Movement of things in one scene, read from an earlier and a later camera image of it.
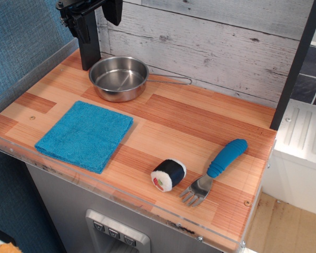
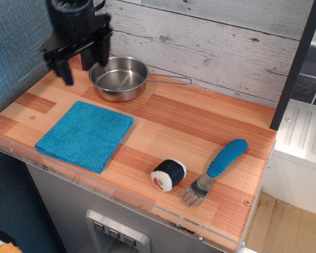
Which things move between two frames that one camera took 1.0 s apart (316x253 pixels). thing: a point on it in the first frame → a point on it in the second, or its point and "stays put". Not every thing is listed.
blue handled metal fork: [198, 191] stays put
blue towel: [85, 135] stays put
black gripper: [78, 22] → [77, 24]
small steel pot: [120, 78] stays put
